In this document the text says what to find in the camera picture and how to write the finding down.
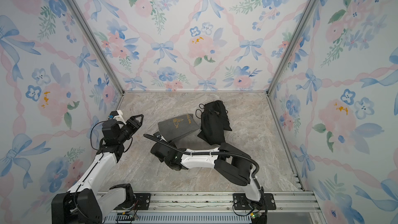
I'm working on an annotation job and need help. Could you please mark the aluminium corner post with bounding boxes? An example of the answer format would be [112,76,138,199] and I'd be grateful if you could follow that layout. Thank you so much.
[65,0,124,96]
[267,0,319,97]

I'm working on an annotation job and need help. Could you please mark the black pouch with gold logo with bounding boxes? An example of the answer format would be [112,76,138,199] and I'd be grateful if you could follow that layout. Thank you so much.
[198,114,232,145]

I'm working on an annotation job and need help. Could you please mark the aluminium corner post right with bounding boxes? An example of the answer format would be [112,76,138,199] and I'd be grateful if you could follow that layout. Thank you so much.
[267,0,319,97]

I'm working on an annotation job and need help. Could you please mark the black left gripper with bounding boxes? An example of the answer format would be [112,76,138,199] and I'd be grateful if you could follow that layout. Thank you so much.
[118,113,143,144]

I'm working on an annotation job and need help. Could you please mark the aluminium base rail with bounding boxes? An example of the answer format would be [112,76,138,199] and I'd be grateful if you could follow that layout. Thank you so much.
[102,191,325,224]

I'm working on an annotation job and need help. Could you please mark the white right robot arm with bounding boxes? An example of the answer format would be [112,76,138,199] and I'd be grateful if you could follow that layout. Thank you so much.
[150,141,262,203]

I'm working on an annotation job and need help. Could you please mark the aluminium corner post left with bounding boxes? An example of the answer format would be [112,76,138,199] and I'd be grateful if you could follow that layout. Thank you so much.
[65,0,124,96]

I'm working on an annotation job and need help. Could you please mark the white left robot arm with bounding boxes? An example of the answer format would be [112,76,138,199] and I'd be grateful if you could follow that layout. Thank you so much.
[51,110,144,224]

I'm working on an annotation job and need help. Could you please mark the grey fabric drawstring pouch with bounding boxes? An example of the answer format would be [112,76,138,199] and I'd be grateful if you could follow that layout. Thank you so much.
[158,114,200,142]

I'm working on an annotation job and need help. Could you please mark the plain black drawstring pouch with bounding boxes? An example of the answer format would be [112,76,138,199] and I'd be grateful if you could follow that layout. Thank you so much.
[198,100,230,129]

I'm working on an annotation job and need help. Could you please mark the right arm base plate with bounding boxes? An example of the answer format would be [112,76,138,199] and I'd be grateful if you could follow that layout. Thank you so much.
[233,193,277,211]

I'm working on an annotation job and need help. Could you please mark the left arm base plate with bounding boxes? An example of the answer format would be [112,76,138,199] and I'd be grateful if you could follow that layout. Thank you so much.
[115,193,151,211]

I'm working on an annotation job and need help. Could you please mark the black corrugated cable conduit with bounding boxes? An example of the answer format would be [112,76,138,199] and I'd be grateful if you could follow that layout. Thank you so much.
[142,133,268,212]

